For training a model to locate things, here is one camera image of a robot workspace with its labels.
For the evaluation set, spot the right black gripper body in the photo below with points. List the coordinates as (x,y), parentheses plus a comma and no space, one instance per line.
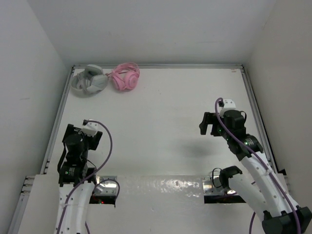
(221,132)

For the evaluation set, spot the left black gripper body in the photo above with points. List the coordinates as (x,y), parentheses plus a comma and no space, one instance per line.
(89,142)

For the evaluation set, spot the pink headphones with cable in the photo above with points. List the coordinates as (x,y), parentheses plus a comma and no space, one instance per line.
(125,76)

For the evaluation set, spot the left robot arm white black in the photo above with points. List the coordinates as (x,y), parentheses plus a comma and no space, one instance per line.
(76,179)

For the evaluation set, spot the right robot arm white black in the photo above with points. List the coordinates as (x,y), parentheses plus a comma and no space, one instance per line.
(278,212)

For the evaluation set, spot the white grey headphones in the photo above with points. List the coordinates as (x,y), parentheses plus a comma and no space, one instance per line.
(89,82)

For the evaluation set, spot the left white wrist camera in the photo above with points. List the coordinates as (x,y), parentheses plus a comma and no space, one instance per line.
(89,128)

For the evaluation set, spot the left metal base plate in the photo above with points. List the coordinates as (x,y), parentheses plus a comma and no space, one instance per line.
(106,185)

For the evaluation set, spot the metal base plate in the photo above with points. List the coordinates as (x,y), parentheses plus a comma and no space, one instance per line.
(213,187)
(106,185)

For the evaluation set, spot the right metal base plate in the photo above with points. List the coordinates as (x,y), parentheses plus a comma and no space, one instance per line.
(213,187)

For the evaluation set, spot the aluminium table frame rail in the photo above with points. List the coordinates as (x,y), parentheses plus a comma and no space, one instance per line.
(154,147)

